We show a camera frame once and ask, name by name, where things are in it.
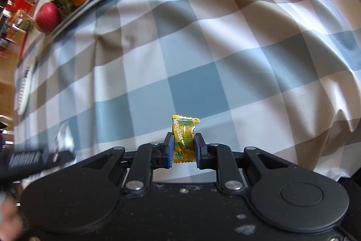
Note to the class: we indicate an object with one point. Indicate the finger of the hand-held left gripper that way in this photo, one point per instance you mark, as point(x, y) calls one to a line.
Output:
point(59, 157)

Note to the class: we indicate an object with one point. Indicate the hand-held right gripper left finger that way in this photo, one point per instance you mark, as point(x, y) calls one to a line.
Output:
point(170, 151)

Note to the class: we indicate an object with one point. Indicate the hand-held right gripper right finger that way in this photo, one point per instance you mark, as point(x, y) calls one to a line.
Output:
point(198, 151)

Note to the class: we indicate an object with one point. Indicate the gold candy wrapper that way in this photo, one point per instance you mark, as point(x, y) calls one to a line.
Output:
point(183, 136)

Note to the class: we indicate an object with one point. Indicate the white remote control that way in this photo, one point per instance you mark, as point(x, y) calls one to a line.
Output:
point(25, 85)

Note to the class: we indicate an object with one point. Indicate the blue grey checked tablecloth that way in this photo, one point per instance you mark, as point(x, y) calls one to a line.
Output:
point(211, 60)

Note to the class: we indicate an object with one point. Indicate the red apple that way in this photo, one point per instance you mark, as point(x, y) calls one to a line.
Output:
point(48, 17)

